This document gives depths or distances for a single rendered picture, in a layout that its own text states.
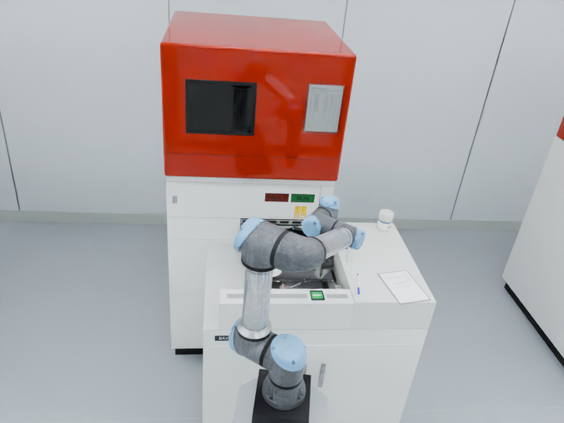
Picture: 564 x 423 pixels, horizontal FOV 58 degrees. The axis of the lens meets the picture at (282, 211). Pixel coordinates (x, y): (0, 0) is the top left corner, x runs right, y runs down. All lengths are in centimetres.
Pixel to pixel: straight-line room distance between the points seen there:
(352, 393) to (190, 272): 102
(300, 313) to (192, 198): 80
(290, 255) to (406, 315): 95
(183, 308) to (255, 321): 129
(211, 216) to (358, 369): 101
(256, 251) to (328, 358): 98
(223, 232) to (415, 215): 237
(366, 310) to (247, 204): 79
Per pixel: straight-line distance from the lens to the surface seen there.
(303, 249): 143
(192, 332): 303
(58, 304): 366
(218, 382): 237
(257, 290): 157
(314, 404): 194
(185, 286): 281
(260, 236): 145
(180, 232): 261
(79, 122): 407
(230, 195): 249
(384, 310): 220
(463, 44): 413
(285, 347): 169
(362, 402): 259
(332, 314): 215
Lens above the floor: 231
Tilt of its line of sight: 30 degrees down
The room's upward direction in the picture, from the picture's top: 6 degrees clockwise
